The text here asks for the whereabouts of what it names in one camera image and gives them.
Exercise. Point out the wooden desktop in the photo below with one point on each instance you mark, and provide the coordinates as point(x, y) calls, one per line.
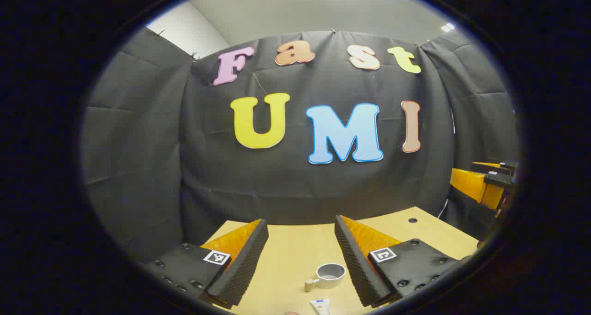
point(295, 250)

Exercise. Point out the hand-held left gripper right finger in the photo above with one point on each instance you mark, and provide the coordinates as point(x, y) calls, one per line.
point(355, 264)

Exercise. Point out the ceiling light panel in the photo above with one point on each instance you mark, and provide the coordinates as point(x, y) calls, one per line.
point(447, 27)

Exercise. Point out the white cup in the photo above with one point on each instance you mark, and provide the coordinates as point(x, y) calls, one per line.
point(330, 280)

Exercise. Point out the white toothpaste tube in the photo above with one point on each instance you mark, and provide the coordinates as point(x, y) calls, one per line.
point(321, 307)

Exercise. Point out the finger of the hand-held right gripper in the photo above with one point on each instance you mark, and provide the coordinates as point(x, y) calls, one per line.
point(496, 166)
point(471, 185)

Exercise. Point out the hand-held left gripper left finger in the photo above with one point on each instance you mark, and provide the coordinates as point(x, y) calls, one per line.
point(244, 269)

